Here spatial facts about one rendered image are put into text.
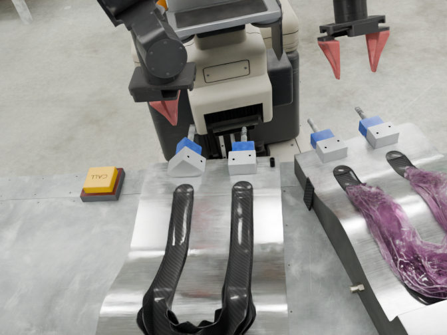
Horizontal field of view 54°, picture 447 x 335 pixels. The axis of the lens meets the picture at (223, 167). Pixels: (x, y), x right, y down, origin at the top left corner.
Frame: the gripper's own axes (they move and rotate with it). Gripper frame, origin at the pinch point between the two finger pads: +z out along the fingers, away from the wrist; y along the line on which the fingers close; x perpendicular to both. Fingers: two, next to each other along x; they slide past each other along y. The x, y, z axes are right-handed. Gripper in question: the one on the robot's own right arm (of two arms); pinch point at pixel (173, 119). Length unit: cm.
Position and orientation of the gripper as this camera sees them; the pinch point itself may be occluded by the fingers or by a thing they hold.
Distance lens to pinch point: 77.0
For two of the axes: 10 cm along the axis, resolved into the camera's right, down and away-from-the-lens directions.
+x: 0.6, -7.1, 7.0
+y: 9.9, -0.5, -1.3
